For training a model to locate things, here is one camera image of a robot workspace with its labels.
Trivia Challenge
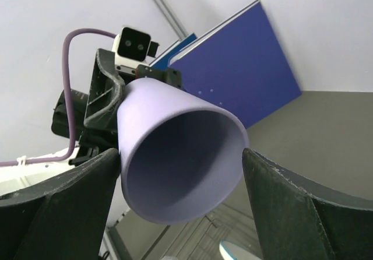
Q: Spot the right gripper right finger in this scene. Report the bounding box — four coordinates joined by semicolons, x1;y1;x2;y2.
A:
242;148;372;259

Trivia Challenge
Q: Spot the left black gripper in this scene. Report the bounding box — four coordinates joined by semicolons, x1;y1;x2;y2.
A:
83;48;184;131

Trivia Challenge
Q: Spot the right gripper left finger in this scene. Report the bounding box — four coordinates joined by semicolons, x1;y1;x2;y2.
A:
1;149;120;259

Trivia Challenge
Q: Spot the lilac plastic cup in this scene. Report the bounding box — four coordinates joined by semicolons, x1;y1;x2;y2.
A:
117;78;249;224

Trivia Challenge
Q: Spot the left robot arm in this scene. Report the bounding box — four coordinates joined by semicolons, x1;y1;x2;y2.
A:
1;49;182;194

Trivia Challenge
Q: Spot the white plate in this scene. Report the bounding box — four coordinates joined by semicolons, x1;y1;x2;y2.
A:
219;240;261;260

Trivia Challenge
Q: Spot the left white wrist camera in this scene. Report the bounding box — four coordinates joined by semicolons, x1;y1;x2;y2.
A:
112;25;159;71

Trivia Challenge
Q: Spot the blue ring binder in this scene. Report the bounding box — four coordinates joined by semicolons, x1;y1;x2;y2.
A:
149;33;197;70

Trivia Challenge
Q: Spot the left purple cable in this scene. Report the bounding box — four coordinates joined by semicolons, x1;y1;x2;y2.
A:
0;28;117;168

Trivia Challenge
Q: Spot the black wire dish rack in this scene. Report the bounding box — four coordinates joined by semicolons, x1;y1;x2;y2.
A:
111;203;262;259

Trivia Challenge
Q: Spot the purple ring binder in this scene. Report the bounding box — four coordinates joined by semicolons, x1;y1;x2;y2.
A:
168;0;301;128

